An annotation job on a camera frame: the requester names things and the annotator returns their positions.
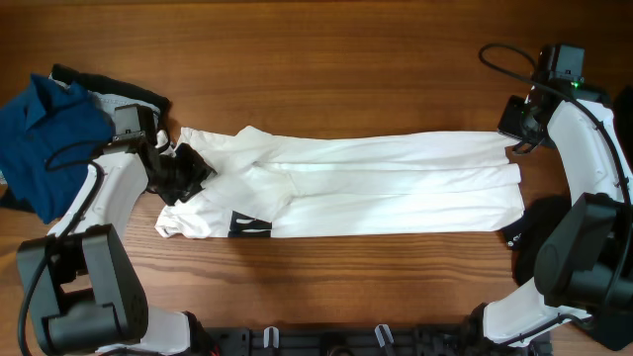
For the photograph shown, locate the folded black garment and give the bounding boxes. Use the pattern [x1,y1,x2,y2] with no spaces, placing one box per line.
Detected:
[1,64,170,223]

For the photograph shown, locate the black garment pile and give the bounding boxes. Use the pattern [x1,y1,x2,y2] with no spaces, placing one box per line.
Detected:
[501,86,633,352]

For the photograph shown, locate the folded blue shirt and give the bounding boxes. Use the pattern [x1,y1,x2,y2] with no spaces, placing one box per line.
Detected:
[1,74,114,223]

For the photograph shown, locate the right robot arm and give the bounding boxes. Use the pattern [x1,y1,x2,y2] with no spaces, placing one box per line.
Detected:
[418,90,632,355]

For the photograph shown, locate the white polo shirt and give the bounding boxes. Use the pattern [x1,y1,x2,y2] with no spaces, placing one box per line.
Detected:
[155,127,524,238]

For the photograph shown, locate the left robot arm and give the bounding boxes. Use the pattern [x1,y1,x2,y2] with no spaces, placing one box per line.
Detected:
[16,138,221,355]

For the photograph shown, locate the folded light denim jeans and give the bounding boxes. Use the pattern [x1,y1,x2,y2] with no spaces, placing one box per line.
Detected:
[48,73,170,125]

